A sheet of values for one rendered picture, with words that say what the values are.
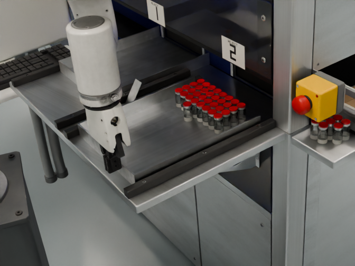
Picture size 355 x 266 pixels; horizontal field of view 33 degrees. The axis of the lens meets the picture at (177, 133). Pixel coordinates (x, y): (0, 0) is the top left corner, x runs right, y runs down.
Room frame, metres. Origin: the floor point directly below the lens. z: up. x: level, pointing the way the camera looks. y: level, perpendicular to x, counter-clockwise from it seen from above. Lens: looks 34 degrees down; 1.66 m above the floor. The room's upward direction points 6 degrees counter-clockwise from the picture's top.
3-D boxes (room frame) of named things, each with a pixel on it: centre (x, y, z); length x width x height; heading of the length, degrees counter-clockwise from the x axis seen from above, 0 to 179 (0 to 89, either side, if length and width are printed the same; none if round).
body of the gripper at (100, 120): (1.03, 0.14, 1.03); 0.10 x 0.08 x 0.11; 31
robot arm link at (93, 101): (1.02, 0.14, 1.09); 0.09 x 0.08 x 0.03; 31
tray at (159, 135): (1.18, 0.02, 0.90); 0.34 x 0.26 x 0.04; 121
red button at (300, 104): (1.06, -0.27, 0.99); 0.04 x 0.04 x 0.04; 31
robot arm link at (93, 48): (1.03, 0.14, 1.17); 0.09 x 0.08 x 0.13; 177
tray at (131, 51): (1.53, 0.10, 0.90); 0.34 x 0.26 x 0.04; 121
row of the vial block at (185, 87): (1.24, -0.07, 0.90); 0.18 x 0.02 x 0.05; 31
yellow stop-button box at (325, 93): (1.09, -0.31, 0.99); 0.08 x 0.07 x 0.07; 121
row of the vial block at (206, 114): (1.23, -0.06, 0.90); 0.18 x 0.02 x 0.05; 31
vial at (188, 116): (1.23, -0.03, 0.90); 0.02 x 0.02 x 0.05
